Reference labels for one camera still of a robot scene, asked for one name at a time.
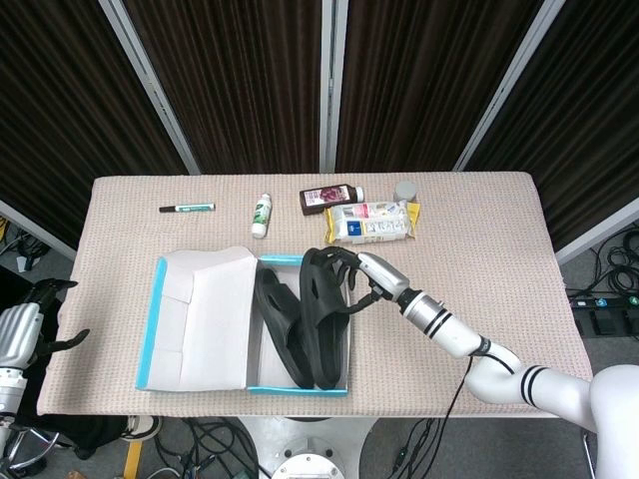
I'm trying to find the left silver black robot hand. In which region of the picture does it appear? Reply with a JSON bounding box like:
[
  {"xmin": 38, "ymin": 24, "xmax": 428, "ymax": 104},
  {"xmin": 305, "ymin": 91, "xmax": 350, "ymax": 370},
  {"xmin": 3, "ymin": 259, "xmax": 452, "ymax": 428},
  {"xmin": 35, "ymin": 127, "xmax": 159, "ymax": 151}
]
[{"xmin": 0, "ymin": 278, "xmax": 91, "ymax": 370}]

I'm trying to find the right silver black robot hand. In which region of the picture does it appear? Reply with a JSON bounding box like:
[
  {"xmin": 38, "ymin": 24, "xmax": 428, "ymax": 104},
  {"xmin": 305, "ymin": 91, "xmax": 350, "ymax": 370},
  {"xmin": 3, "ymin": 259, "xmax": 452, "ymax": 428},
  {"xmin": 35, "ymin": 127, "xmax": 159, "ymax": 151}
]
[{"xmin": 319, "ymin": 244, "xmax": 413, "ymax": 313}]

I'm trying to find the black rubber slipper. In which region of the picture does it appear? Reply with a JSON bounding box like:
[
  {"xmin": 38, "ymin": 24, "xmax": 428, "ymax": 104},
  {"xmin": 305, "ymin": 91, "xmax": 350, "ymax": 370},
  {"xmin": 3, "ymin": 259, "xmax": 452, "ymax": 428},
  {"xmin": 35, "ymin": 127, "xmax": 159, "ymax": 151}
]
[
  {"xmin": 254, "ymin": 266, "xmax": 315, "ymax": 389},
  {"xmin": 298, "ymin": 246, "xmax": 351, "ymax": 391}
]

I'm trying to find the teal cardboard shoe box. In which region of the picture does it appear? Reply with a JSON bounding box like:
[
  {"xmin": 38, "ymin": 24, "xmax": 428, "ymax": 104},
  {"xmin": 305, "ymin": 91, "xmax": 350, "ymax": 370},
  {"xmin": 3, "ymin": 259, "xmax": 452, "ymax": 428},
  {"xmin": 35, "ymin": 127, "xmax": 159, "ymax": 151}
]
[{"xmin": 135, "ymin": 244, "xmax": 351, "ymax": 397}]

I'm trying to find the yellow edged wipes pack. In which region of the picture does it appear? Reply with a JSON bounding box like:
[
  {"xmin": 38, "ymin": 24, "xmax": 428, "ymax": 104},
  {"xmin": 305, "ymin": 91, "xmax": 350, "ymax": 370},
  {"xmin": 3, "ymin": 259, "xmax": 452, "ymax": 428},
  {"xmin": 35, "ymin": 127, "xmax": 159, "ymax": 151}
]
[{"xmin": 323, "ymin": 201, "xmax": 421, "ymax": 245}]

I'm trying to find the white pink tube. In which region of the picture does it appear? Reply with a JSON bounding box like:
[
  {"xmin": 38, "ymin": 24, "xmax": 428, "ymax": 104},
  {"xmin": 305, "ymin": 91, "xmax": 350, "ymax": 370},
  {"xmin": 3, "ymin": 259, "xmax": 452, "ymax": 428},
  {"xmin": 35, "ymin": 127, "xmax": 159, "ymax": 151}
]
[{"xmin": 343, "ymin": 201, "xmax": 408, "ymax": 220}]

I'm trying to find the grey lidded jar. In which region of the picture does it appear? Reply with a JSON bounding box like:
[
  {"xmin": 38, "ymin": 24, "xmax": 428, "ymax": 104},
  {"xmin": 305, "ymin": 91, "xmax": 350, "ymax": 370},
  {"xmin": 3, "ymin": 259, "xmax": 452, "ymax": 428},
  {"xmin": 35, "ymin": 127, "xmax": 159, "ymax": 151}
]
[{"xmin": 392, "ymin": 181, "xmax": 418, "ymax": 205}]

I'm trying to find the brown bottle with label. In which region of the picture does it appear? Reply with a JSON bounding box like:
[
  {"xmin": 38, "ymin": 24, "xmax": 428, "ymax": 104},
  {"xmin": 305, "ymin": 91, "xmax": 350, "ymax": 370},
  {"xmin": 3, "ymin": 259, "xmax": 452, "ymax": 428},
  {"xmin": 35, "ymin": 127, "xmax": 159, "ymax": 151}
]
[{"xmin": 299, "ymin": 184, "xmax": 365, "ymax": 217}]

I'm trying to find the beige woven tablecloth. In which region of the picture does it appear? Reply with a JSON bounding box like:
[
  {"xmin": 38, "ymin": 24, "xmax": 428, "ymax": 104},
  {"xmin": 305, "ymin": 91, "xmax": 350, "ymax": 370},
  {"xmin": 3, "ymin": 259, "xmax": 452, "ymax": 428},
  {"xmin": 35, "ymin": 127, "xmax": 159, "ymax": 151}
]
[{"xmin": 37, "ymin": 172, "xmax": 595, "ymax": 419}]

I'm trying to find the chrome chair base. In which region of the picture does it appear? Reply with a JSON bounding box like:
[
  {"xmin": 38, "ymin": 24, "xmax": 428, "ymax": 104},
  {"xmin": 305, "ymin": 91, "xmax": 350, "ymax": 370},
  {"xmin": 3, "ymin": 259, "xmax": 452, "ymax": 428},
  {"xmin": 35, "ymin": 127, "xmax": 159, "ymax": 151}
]
[{"xmin": 7, "ymin": 431, "xmax": 62, "ymax": 471}]

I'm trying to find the small white green bottle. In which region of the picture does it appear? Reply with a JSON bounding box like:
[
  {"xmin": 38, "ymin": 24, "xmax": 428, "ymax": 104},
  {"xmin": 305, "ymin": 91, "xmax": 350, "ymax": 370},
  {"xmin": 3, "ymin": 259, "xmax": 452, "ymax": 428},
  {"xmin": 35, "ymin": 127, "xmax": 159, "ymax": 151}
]
[{"xmin": 251, "ymin": 193, "xmax": 274, "ymax": 240}]

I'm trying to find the white black sneaker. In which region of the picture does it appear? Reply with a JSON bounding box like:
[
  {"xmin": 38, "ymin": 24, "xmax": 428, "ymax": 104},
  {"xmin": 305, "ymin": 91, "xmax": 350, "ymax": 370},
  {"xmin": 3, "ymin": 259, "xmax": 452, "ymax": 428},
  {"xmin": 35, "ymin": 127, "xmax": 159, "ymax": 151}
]
[{"xmin": 123, "ymin": 415, "xmax": 164, "ymax": 443}]

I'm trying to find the dark brown curtain panel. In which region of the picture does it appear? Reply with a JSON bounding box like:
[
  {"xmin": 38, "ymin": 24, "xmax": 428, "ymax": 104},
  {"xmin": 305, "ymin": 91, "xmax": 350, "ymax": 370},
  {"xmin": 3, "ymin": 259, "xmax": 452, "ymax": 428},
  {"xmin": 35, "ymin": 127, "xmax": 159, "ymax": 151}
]
[
  {"xmin": 0, "ymin": 0, "xmax": 190, "ymax": 245},
  {"xmin": 124, "ymin": 0, "xmax": 321, "ymax": 175},
  {"xmin": 334, "ymin": 0, "xmax": 543, "ymax": 174},
  {"xmin": 466, "ymin": 0, "xmax": 639, "ymax": 250}
]

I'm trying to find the green white marker pen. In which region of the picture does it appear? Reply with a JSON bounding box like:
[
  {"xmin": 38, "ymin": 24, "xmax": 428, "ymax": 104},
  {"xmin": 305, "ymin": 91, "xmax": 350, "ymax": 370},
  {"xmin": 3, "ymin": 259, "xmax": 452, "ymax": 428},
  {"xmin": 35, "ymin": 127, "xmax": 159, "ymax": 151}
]
[{"xmin": 159, "ymin": 201, "xmax": 217, "ymax": 215}]

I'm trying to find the black floor cable bundle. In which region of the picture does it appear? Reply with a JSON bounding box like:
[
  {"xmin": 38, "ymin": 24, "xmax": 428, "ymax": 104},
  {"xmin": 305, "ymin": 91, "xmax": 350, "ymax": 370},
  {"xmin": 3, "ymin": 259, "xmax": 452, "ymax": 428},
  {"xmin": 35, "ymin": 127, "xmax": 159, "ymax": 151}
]
[
  {"xmin": 0, "ymin": 217, "xmax": 51, "ymax": 273},
  {"xmin": 588, "ymin": 229, "xmax": 639, "ymax": 296},
  {"xmin": 154, "ymin": 417, "xmax": 261, "ymax": 479}
]

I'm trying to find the silver partition post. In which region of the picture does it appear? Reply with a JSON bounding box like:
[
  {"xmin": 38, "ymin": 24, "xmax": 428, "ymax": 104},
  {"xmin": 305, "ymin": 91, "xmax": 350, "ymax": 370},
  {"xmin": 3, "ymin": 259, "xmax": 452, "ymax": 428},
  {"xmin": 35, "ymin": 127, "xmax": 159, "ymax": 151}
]
[
  {"xmin": 452, "ymin": 0, "xmax": 568, "ymax": 172},
  {"xmin": 98, "ymin": 0, "xmax": 202, "ymax": 175},
  {"xmin": 318, "ymin": 0, "xmax": 349, "ymax": 174},
  {"xmin": 0, "ymin": 199, "xmax": 77, "ymax": 261},
  {"xmin": 554, "ymin": 197, "xmax": 639, "ymax": 265}
]

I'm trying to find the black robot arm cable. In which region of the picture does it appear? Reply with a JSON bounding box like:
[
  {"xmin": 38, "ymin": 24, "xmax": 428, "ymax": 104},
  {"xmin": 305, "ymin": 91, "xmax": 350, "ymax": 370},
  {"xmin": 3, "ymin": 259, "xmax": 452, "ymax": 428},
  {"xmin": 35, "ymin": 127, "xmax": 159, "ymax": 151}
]
[{"xmin": 441, "ymin": 354, "xmax": 515, "ymax": 479}]

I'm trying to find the black cable with inline switch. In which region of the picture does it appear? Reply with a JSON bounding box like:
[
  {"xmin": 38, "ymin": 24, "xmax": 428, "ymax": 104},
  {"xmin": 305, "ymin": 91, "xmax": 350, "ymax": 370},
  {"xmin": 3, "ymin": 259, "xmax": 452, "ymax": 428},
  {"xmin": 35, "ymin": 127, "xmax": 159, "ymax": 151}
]
[{"xmin": 391, "ymin": 417, "xmax": 440, "ymax": 479}]

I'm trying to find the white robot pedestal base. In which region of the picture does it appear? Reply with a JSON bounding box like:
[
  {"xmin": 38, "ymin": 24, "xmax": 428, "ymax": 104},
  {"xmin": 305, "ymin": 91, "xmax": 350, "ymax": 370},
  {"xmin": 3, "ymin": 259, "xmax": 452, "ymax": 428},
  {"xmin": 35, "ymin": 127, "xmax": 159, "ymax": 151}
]
[{"xmin": 239, "ymin": 416, "xmax": 381, "ymax": 479}]

